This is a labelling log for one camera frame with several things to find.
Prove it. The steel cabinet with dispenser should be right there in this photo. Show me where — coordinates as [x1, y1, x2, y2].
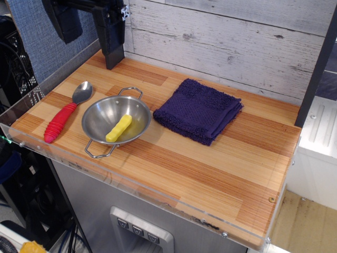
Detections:
[53, 162, 247, 252]

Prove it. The dark right frame post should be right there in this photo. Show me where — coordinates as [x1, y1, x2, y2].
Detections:
[294, 7, 336, 128]

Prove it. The dark frame post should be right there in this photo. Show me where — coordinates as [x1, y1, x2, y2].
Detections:
[105, 44, 125, 70]
[294, 7, 336, 128]

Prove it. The spoon with red handle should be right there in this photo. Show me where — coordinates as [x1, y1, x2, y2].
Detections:
[44, 81, 93, 143]

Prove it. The purple cloth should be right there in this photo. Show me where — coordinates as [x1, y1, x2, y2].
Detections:
[153, 79, 243, 146]

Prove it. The dark left frame post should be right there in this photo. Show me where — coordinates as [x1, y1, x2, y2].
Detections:
[105, 44, 125, 70]

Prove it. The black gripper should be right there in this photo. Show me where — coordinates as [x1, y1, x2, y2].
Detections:
[42, 0, 125, 55]

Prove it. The black plastic crate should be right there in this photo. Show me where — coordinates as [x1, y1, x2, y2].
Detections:
[1, 15, 38, 105]

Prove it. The clear acrylic table guard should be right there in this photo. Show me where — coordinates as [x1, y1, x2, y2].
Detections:
[1, 42, 301, 252]

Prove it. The steel bowl with handles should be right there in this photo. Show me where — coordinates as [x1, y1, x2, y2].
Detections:
[82, 87, 152, 159]

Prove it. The white ribbed platform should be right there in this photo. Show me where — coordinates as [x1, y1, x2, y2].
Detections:
[285, 96, 336, 209]

